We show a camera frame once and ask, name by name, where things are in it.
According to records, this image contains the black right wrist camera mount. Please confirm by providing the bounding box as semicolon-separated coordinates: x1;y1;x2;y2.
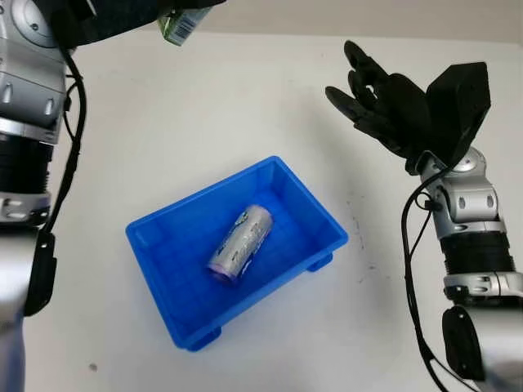
423;61;491;169

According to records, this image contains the green carton box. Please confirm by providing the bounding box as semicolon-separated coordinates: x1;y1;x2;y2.
156;7;211;47

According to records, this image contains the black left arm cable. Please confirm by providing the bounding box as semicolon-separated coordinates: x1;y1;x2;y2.
39;43;89;247

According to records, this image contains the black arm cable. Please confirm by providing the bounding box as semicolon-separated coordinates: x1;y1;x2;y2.
39;43;89;247
400;166;451;392

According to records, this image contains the blue plastic tray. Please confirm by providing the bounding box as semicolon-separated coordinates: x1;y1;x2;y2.
124;155;350;351

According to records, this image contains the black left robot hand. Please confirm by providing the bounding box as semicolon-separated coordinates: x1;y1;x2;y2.
52;0;228;51

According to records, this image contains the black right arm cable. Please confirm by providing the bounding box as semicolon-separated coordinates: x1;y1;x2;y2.
400;166;451;392

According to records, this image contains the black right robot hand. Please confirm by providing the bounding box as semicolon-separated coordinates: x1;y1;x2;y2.
324;39;434;164

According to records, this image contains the silver cylindrical can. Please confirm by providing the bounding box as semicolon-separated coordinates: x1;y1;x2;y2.
205;203;275;286

